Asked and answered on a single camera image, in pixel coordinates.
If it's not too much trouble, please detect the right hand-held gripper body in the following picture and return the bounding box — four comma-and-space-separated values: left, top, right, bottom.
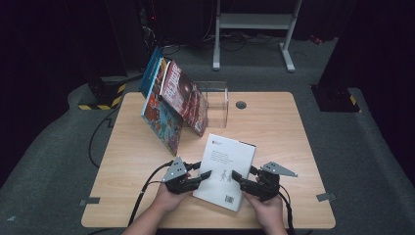
242, 161, 299, 202

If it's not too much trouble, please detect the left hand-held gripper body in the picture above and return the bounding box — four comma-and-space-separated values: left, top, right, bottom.
161, 156, 201, 196

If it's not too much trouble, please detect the white paperback book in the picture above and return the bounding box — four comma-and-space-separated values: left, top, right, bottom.
192, 132, 257, 212

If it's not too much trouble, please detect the light blue picture book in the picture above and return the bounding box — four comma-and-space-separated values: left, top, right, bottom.
141, 57, 184, 157

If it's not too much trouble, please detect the clear acrylic book rack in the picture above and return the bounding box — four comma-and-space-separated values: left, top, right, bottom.
192, 80, 230, 129

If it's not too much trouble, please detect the purple and red magazine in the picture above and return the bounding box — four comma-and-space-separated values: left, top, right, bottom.
160, 60, 209, 137

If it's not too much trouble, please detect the dark blue monster picture book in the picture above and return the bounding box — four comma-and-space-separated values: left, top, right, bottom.
139, 46, 164, 99

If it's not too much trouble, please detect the person's right hand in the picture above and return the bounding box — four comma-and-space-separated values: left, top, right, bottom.
243, 191, 288, 235

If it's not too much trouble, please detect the person's left hand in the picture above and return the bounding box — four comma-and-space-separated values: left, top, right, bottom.
153, 184, 194, 216

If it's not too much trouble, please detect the grey tape piece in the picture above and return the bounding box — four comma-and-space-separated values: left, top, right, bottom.
79, 196, 101, 207
315, 192, 337, 203

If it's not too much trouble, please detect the black yellow striped base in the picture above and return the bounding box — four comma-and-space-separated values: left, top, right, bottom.
311, 85, 362, 114
77, 76, 127, 112

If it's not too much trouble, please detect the black equipment tower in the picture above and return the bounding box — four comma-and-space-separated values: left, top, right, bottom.
104, 0, 161, 76

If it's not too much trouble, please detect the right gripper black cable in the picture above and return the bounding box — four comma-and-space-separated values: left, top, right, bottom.
278, 184, 296, 235

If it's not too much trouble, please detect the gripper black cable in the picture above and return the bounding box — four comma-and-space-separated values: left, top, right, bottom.
278, 184, 296, 235
128, 160, 174, 226

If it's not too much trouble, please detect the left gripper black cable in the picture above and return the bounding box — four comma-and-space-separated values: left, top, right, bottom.
128, 160, 174, 226

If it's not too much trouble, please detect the thin black cable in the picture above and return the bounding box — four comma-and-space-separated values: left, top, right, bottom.
88, 107, 120, 169

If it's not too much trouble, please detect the tangle of black cables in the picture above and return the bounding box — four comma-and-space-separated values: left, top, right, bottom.
202, 30, 285, 53

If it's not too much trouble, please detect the white metal table frame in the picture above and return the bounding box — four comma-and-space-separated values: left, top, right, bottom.
212, 0, 302, 73

